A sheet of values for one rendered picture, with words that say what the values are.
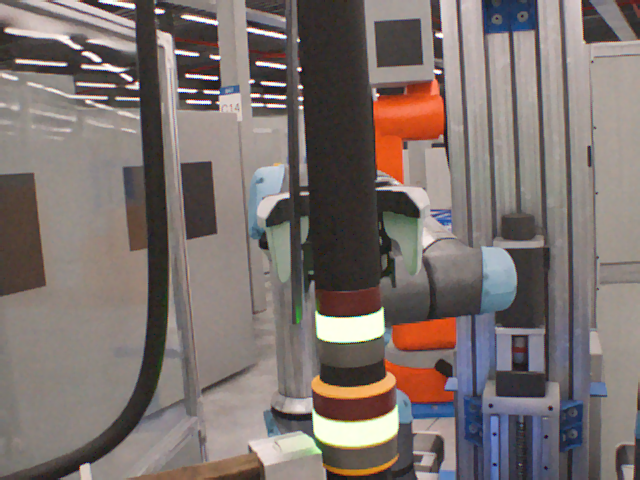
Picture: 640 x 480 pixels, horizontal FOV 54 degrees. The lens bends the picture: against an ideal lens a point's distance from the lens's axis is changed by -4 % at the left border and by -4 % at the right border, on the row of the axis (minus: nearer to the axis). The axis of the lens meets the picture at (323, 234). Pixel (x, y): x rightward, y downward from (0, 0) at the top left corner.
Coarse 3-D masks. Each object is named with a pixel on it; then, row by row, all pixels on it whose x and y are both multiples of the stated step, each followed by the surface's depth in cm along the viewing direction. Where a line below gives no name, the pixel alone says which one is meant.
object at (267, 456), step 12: (300, 432) 33; (252, 444) 32; (264, 444) 32; (312, 444) 32; (264, 456) 31; (276, 456) 31; (288, 456) 31; (300, 456) 31; (312, 456) 31; (264, 468) 30; (276, 468) 30; (288, 468) 30; (300, 468) 31; (312, 468) 31
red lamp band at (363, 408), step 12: (312, 396) 32; (324, 396) 31; (372, 396) 31; (384, 396) 31; (396, 396) 33; (312, 408) 33; (324, 408) 32; (336, 408) 31; (348, 408) 31; (360, 408) 31; (372, 408) 31; (384, 408) 31; (348, 420) 31
